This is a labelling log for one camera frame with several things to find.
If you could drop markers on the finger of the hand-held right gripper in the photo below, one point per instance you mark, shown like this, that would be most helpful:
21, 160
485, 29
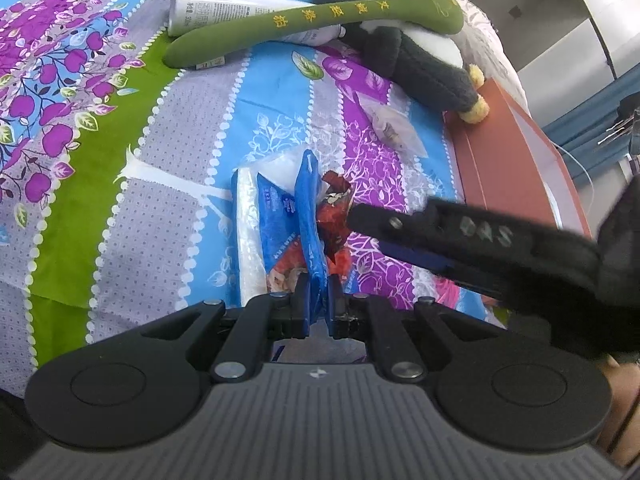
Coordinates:
425, 259
385, 222

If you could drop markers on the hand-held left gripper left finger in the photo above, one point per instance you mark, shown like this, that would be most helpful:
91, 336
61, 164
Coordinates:
301, 310

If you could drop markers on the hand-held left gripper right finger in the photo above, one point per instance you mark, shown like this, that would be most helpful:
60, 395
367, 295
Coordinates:
335, 312

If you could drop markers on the red snack wrapper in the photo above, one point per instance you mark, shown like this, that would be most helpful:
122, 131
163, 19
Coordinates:
335, 220

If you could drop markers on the blue white plastic packet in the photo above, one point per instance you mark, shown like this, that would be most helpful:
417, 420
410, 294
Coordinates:
272, 225

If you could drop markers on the pink cardboard box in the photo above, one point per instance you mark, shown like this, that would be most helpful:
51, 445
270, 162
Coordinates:
505, 160

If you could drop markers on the person's right hand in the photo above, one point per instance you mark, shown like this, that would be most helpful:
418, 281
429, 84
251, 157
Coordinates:
625, 410

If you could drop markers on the small clear plastic bag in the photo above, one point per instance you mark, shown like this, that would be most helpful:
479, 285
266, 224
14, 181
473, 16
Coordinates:
395, 127

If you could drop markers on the blue curtain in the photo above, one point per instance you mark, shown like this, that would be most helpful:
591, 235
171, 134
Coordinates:
590, 130

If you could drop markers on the grey white penguin plush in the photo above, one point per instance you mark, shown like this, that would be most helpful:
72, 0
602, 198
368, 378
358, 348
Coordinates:
420, 75

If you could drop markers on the floral striped bedsheet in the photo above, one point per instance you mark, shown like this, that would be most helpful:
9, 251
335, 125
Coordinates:
150, 160

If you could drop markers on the green plush stick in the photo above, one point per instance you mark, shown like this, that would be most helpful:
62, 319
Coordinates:
300, 20

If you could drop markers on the white spray bottle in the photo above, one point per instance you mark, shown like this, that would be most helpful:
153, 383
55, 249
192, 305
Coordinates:
210, 7

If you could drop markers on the wall socket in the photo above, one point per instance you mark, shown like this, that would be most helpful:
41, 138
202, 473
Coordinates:
513, 11

